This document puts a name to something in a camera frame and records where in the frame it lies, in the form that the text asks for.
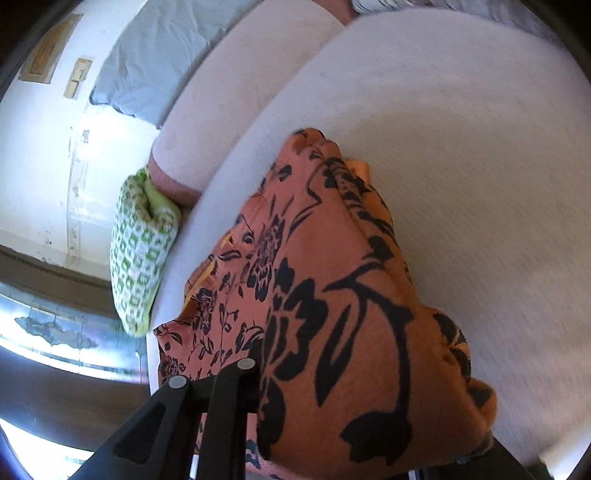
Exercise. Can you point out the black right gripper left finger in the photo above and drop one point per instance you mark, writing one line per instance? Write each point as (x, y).
(158, 440)

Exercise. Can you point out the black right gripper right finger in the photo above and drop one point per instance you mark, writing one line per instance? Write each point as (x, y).
(496, 462)

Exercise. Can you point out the orange black floral garment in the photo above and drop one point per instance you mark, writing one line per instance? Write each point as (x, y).
(360, 380)

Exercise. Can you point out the green white patterned pillow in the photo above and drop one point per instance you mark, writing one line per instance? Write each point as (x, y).
(144, 229)

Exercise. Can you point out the pale lilac quilted mattress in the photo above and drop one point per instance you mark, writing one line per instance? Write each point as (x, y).
(477, 138)

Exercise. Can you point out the grey blue pillow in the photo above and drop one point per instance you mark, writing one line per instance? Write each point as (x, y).
(158, 51)

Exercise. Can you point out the pink bolster cushion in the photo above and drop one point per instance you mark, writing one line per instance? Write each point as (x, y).
(233, 85)

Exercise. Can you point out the beige wall switch plate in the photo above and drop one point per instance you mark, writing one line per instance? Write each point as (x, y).
(77, 76)

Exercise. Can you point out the wooden wall frame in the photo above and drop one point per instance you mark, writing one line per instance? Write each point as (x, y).
(40, 64)

